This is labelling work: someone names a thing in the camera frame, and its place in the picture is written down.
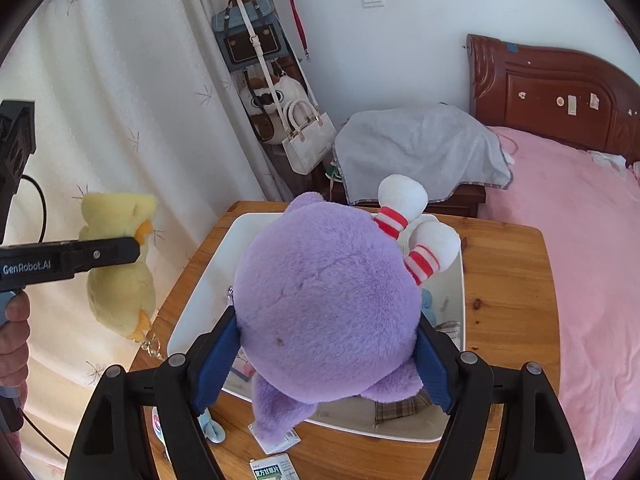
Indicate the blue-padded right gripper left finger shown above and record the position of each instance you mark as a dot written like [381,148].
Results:
[112,441]

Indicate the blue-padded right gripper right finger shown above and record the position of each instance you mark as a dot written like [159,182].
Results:
[535,441]

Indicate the yellow duck plush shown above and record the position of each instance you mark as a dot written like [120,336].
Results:
[121,296]

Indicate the grey plaid fabric bow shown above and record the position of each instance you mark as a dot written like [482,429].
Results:
[384,412]

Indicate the green white medicine box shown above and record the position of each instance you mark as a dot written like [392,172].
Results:
[276,467]

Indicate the purple round plush toy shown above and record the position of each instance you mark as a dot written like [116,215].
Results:
[328,299]

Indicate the pink tissue packet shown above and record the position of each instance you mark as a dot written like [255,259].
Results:
[241,367]

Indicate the white bear plush blue scarf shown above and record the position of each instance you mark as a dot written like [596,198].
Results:
[426,306]

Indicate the person's left hand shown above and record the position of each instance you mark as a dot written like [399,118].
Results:
[14,335]

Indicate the round wooden table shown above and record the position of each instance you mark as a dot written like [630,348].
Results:
[511,318]

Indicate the white plastic storage bin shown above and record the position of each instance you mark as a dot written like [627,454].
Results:
[354,415]

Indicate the pink bed blanket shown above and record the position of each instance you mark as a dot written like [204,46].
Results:
[588,212]

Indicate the brown white plush bag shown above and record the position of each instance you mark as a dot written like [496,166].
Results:
[262,106]

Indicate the blue denim handbag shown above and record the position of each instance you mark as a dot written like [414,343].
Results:
[235,26]

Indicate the grey cloth over nightstand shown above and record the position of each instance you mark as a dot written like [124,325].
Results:
[437,145]

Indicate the white handbag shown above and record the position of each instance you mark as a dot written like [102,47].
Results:
[311,136]

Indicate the dark wooden headboard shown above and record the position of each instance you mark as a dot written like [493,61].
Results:
[564,95]

